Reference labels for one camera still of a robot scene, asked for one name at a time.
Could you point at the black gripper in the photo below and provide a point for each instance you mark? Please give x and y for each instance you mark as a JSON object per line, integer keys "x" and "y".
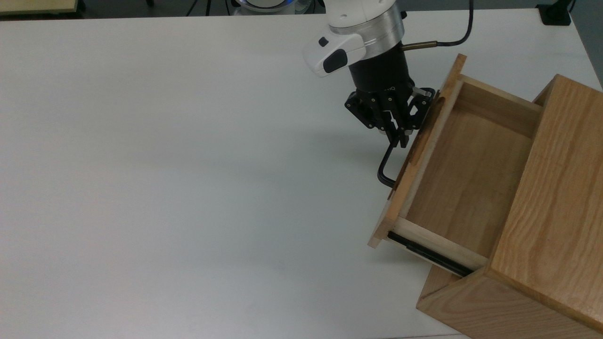
{"x": 381, "y": 80}

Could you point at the light wooden drawer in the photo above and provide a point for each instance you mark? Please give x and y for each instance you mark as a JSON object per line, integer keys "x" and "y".
{"x": 471, "y": 179}

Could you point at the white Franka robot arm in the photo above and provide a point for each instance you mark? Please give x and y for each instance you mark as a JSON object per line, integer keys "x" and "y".
{"x": 358, "y": 19}

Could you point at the light wooden drawer cabinet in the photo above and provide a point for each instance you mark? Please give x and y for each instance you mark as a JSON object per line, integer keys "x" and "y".
{"x": 551, "y": 197}

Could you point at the black table clamp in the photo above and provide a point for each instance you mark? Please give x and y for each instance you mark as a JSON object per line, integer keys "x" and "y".
{"x": 556, "y": 14}

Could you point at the wooden desk top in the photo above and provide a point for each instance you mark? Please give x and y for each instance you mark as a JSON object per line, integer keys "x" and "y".
{"x": 37, "y": 5}

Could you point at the black drawer slide rail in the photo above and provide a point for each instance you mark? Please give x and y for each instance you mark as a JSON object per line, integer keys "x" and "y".
{"x": 424, "y": 252}

